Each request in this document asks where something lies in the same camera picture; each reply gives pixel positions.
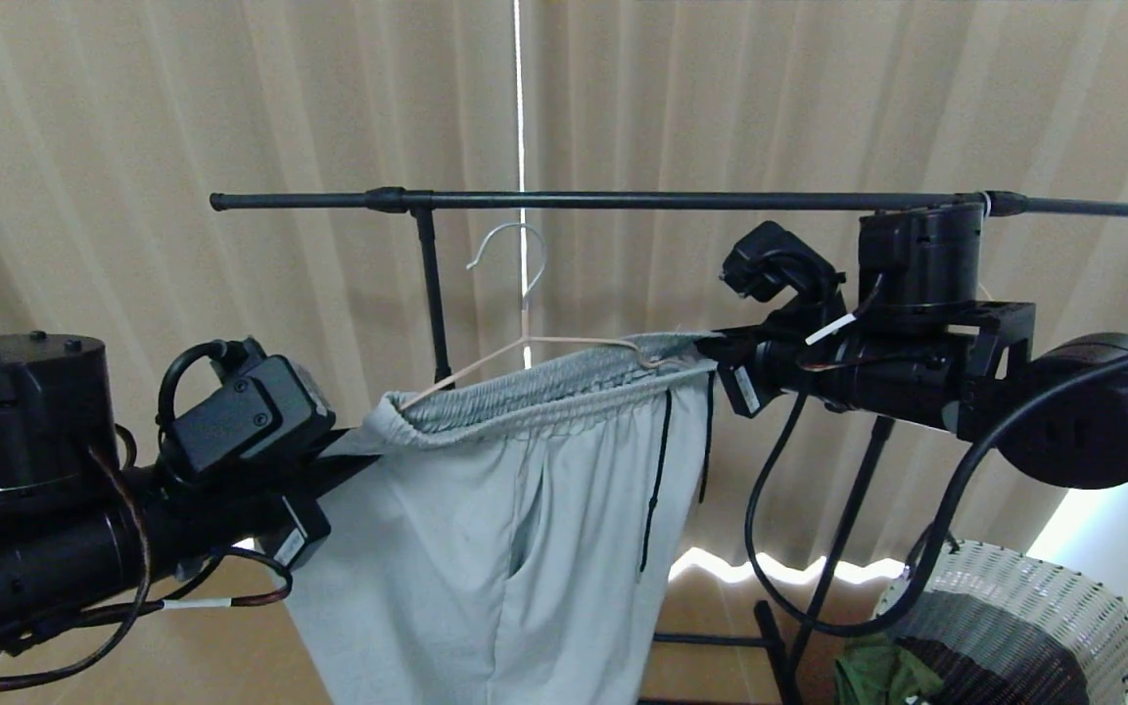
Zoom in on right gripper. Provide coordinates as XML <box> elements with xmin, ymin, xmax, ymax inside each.
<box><xmin>721</xmin><ymin>331</ymin><xmax>964</xmax><ymax>429</ymax></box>

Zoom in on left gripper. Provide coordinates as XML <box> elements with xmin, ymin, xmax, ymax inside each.
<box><xmin>0</xmin><ymin>468</ymin><xmax>332</xmax><ymax>649</ymax></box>

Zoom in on pink clothes hanger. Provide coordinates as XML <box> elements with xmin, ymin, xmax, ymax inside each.
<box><xmin>398</xmin><ymin>223</ymin><xmax>668</xmax><ymax>412</ymax></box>

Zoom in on green garment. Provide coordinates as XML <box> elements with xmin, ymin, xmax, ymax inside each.
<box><xmin>833</xmin><ymin>634</ymin><xmax>947</xmax><ymax>705</ymax></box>

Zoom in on pale grey shorts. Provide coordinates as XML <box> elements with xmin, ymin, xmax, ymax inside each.
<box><xmin>285</xmin><ymin>331</ymin><xmax>722</xmax><ymax>705</ymax></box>

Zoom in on black clothes rack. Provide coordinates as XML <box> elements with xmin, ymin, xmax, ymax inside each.
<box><xmin>210</xmin><ymin>188</ymin><xmax>1128</xmax><ymax>705</ymax></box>

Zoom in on white laundry basket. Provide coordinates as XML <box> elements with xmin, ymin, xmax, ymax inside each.
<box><xmin>872</xmin><ymin>540</ymin><xmax>1128</xmax><ymax>705</ymax></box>

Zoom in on beige curtain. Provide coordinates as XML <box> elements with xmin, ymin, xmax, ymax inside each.
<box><xmin>0</xmin><ymin>0</ymin><xmax>1128</xmax><ymax>584</ymax></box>

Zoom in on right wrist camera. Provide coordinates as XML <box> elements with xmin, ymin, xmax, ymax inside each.
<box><xmin>721</xmin><ymin>220</ymin><xmax>851</xmax><ymax>319</ymax></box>

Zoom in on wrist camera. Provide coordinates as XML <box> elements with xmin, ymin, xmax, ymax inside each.
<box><xmin>721</xmin><ymin>220</ymin><xmax>851</xmax><ymax>319</ymax></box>
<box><xmin>158</xmin><ymin>338</ymin><xmax>337</xmax><ymax>486</ymax></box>

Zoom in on black cable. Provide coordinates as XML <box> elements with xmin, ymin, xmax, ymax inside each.
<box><xmin>155</xmin><ymin>338</ymin><xmax>232</xmax><ymax>432</ymax></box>
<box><xmin>744</xmin><ymin>338</ymin><xmax>1128</xmax><ymax>639</ymax></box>

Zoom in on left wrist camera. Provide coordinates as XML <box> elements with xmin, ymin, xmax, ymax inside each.
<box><xmin>158</xmin><ymin>338</ymin><xmax>337</xmax><ymax>486</ymax></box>

